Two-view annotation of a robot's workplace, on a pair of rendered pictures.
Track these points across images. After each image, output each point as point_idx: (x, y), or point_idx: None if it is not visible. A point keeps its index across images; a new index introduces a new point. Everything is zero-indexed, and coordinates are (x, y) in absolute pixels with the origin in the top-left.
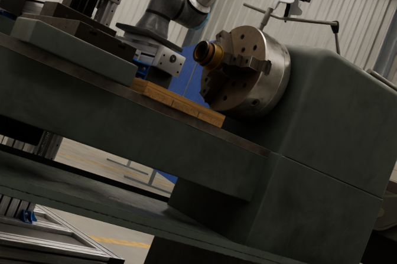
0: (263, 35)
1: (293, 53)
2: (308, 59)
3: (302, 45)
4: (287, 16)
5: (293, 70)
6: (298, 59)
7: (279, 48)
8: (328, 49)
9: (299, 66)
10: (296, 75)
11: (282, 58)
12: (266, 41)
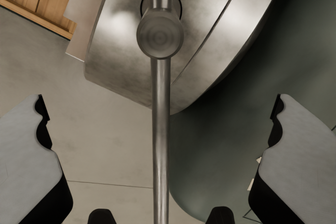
0: (89, 59)
1: (208, 120)
2: (173, 157)
3: (242, 145)
4: (273, 121)
5: (185, 115)
6: (190, 131)
7: (143, 96)
8: (188, 213)
9: (180, 131)
10: (177, 121)
11: (140, 103)
12: (86, 72)
